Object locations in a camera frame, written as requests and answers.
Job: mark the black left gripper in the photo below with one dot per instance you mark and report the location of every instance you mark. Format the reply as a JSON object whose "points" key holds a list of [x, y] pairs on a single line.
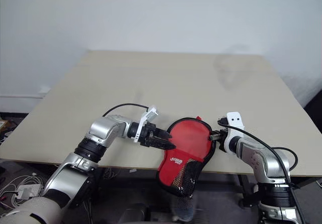
{"points": [[147, 134]]}

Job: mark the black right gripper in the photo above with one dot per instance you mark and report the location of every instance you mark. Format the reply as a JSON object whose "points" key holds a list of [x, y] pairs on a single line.
{"points": [[222, 139]]}

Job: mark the black red paddle case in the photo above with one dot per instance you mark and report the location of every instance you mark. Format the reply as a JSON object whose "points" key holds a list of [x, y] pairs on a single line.
{"points": [[168, 173]]}

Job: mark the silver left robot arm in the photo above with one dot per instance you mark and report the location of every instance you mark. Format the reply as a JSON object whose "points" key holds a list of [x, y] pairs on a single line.
{"points": [[105, 131]]}

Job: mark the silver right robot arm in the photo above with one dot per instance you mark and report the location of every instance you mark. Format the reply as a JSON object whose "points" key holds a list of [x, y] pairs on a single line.
{"points": [[264, 158]]}

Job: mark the grey tape piece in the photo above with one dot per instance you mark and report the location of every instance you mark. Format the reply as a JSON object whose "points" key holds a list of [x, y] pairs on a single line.
{"points": [[132, 170]]}

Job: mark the white shoe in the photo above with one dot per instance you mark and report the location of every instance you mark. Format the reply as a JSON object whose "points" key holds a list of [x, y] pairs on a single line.
{"points": [[255, 188]]}

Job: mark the white power adapter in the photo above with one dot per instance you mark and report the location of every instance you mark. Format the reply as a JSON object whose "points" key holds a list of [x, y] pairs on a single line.
{"points": [[27, 191]]}

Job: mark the cardboard box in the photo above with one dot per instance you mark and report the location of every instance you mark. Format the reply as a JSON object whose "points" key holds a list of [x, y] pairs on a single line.
{"points": [[2, 125]]}

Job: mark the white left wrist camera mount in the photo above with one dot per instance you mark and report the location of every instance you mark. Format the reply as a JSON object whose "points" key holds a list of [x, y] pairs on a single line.
{"points": [[138, 133]]}

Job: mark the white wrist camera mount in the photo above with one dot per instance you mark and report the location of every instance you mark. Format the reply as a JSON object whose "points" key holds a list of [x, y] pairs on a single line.
{"points": [[235, 119], [138, 133]]}

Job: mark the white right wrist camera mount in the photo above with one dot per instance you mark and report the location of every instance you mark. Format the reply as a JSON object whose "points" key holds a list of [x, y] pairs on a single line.
{"points": [[235, 119]]}

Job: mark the black metal table frame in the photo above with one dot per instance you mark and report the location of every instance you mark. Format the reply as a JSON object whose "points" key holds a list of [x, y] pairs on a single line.
{"points": [[245, 191]]}

